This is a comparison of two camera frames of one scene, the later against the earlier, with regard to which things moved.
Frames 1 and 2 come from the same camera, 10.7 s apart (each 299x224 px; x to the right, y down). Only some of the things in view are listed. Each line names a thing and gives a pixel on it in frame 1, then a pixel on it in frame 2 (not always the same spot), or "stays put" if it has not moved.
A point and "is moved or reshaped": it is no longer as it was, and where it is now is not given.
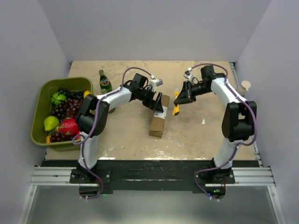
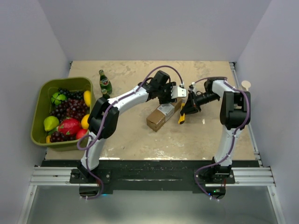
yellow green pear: (50, 122) stays put
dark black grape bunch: (75, 94) stays put
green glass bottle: (105, 83) stays put
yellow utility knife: (176, 108) → (182, 118)
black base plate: (151, 176) stays put
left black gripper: (153, 104) → (168, 99)
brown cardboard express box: (157, 124) is moved or reshaped
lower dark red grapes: (58, 136) stays put
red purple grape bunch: (69, 108) stays put
